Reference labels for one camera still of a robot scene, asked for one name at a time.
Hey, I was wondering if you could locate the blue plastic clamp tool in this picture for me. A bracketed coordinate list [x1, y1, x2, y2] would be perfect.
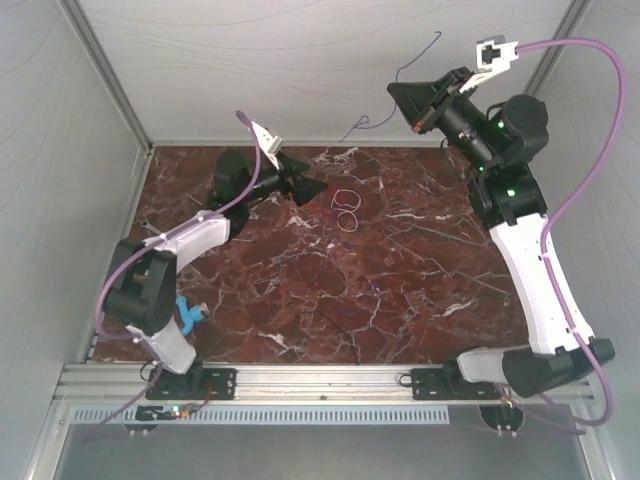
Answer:
[175, 296, 210, 337]

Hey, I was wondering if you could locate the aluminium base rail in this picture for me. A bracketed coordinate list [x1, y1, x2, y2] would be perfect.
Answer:
[54, 363, 596, 404]

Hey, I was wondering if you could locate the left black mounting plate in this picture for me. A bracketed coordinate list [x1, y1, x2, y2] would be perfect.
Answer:
[145, 367, 237, 401]

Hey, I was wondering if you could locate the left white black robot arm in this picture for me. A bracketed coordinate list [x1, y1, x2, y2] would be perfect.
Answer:
[101, 149, 328, 398]

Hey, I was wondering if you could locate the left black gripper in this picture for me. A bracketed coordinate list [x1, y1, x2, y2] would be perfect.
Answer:
[241, 153, 330, 208]

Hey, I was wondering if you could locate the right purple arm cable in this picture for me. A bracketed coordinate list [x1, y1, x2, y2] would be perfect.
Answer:
[517, 38, 629, 429]

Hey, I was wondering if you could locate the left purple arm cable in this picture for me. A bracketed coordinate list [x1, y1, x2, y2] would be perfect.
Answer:
[79, 110, 266, 444]

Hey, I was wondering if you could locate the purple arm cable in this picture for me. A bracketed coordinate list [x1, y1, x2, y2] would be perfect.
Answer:
[517, 38, 629, 429]
[79, 110, 266, 444]

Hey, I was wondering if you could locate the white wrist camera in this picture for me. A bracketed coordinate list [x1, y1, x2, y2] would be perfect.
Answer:
[459, 35, 519, 93]
[250, 121, 283, 170]

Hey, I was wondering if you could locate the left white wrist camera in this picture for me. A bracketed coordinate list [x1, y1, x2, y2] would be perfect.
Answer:
[250, 121, 283, 170]

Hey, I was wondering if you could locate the grey slotted cable duct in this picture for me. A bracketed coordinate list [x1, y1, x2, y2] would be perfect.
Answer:
[72, 405, 451, 426]

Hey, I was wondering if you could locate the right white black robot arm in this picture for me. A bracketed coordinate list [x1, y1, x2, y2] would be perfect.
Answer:
[387, 67, 615, 398]

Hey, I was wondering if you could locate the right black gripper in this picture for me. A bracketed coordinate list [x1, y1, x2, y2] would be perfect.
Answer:
[387, 64, 498, 172]

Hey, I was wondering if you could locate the red wire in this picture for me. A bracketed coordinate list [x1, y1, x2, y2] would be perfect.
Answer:
[304, 187, 341, 219]

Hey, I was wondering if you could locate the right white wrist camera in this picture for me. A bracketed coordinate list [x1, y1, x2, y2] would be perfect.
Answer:
[459, 35, 519, 93]

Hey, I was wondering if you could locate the black mounting plate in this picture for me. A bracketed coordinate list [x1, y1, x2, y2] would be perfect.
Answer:
[145, 367, 237, 401]
[409, 367, 501, 401]

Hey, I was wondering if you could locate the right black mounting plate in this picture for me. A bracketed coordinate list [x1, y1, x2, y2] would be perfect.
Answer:
[409, 367, 501, 401]

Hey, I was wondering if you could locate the silver ratchet wrench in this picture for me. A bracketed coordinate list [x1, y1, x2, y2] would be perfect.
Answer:
[141, 220, 161, 235]

